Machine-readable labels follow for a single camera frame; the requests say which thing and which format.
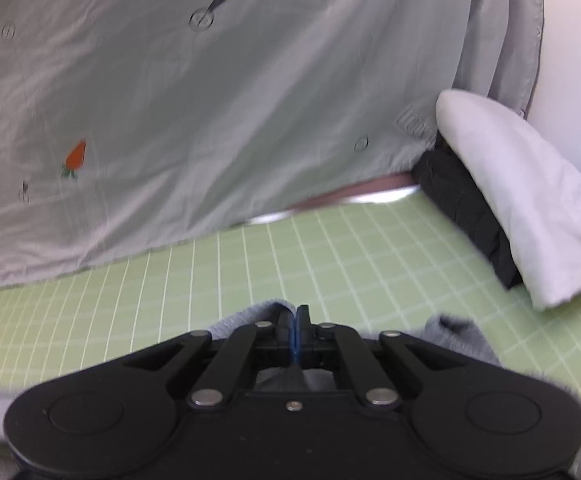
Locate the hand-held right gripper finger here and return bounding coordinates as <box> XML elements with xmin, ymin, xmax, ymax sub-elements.
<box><xmin>110</xmin><ymin>310</ymin><xmax>296</xmax><ymax>413</ymax></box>
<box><xmin>295</xmin><ymin>305</ymin><xmax>474</xmax><ymax>412</ymax></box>

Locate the light grey knit garment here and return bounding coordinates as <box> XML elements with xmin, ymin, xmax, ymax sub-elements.
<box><xmin>0</xmin><ymin>300</ymin><xmax>581</xmax><ymax>480</ymax></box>

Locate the green grid mat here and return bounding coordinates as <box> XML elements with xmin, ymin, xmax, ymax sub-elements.
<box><xmin>0</xmin><ymin>192</ymin><xmax>581</xmax><ymax>441</ymax></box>

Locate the black folded cloth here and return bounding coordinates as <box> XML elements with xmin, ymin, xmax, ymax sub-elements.
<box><xmin>411</xmin><ymin>137</ymin><xmax>524</xmax><ymax>291</ymax></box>

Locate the grey carrot print sheet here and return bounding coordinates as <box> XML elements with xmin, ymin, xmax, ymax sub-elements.
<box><xmin>0</xmin><ymin>0</ymin><xmax>544</xmax><ymax>291</ymax></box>

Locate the white folded cloth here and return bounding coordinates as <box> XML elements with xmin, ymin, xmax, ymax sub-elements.
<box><xmin>435</xmin><ymin>89</ymin><xmax>581</xmax><ymax>311</ymax></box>

